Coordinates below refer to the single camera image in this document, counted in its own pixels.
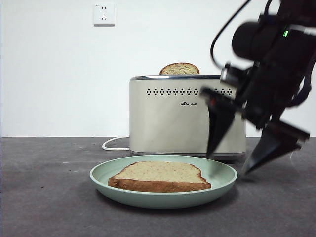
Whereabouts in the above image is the white wall socket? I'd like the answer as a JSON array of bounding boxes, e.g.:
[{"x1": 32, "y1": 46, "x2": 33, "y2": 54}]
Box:
[{"x1": 93, "y1": 2, "x2": 116, "y2": 27}]

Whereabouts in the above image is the white toaster power cable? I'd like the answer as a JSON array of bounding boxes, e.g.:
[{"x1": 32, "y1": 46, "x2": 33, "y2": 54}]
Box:
[{"x1": 102, "y1": 136, "x2": 131, "y2": 152}]

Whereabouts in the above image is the toasted bread slice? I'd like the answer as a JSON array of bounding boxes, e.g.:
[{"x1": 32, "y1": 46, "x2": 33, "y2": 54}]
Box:
[
  {"x1": 108, "y1": 161, "x2": 212, "y2": 193},
  {"x1": 159, "y1": 62, "x2": 200, "y2": 75}
]

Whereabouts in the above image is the pale green round plate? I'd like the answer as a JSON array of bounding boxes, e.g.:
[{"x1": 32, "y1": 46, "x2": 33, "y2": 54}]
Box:
[{"x1": 89, "y1": 154, "x2": 238, "y2": 210}]

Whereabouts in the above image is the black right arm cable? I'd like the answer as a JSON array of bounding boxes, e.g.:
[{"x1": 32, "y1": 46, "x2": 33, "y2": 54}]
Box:
[{"x1": 209, "y1": 0, "x2": 251, "y2": 71}]

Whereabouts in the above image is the beige metal toaster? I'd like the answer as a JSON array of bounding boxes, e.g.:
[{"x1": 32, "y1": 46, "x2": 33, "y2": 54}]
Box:
[{"x1": 129, "y1": 74, "x2": 247, "y2": 159}]

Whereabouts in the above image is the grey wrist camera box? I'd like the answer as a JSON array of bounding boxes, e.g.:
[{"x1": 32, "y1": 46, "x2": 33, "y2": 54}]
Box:
[{"x1": 220, "y1": 63, "x2": 248, "y2": 87}]

